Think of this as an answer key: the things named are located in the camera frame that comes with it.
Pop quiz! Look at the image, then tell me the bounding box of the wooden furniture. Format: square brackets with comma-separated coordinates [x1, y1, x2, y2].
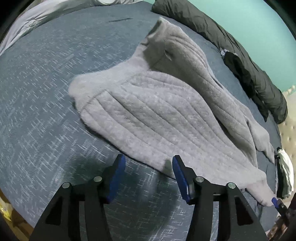
[1, 191, 34, 240]

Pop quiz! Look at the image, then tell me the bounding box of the person right hand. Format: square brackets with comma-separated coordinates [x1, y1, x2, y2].
[267, 216, 287, 241]

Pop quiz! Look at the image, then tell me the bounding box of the black garment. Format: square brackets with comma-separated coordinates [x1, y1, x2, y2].
[223, 51, 269, 122]

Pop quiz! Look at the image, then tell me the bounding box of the black folded clothes stack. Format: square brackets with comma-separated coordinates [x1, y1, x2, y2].
[273, 146, 292, 200]

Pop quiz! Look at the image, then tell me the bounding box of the light grey blanket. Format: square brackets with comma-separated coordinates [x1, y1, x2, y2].
[1, 0, 138, 54]

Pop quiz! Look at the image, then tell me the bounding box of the cream tufted headboard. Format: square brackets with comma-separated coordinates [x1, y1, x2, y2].
[278, 85, 295, 198]

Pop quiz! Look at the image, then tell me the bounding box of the dark grey rolled duvet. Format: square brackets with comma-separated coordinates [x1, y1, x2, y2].
[152, 1, 288, 124]

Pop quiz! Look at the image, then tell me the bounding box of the grey quilted sweatshirt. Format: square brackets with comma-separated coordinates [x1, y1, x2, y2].
[69, 18, 274, 206]

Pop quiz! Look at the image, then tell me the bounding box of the blue patterned bed sheet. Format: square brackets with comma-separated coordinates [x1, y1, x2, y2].
[0, 0, 282, 241]

